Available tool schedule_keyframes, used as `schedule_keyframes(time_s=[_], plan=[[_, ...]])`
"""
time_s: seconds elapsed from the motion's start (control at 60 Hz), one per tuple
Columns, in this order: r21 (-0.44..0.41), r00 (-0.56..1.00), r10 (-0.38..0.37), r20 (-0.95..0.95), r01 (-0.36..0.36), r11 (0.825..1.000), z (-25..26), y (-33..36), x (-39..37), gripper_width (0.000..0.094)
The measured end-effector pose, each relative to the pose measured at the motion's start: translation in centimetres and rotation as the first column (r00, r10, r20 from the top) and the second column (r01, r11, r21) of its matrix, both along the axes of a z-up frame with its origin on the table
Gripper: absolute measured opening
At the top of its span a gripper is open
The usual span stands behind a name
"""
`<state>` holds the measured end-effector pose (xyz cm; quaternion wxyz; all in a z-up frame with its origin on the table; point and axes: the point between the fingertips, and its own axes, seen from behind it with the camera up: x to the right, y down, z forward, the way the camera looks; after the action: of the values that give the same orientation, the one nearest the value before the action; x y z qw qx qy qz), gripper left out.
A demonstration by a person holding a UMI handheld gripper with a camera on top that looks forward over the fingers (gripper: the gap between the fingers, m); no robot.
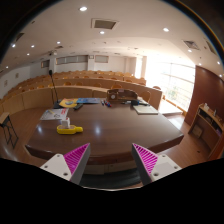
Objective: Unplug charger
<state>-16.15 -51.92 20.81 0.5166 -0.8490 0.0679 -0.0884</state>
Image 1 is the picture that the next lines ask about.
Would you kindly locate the blue printed booklet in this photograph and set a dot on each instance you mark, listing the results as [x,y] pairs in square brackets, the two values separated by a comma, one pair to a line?
[88,101]

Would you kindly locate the white red printed sheet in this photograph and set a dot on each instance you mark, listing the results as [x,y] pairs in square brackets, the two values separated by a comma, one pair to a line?
[55,114]

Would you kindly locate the black microphone stand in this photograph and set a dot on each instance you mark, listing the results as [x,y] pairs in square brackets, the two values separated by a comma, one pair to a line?
[56,103]

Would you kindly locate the white charger plug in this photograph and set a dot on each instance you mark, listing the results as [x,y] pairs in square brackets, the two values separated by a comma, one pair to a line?
[65,123]

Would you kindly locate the wooden side shelf cabinet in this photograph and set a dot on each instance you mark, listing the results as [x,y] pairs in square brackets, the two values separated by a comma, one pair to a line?
[209,127]

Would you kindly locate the large oval wooden desk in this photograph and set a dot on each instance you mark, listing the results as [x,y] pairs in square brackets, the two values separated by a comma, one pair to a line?
[110,132]

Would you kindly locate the red marker pen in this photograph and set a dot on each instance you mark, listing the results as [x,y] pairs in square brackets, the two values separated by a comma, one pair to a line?
[107,104]

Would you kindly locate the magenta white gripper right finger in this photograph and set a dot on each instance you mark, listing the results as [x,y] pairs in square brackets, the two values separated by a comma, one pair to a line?
[151,166]

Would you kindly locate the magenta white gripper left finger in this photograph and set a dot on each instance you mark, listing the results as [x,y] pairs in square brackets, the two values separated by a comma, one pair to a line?
[70,166]

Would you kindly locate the wooden stool black legs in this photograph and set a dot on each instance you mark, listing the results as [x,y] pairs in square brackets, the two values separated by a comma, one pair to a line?
[9,132]

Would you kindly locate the wooden box with clock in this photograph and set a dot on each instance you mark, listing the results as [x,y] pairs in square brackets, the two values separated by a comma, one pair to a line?
[121,95]

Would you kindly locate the black remote control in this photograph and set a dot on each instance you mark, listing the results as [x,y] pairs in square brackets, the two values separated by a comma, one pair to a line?
[78,106]

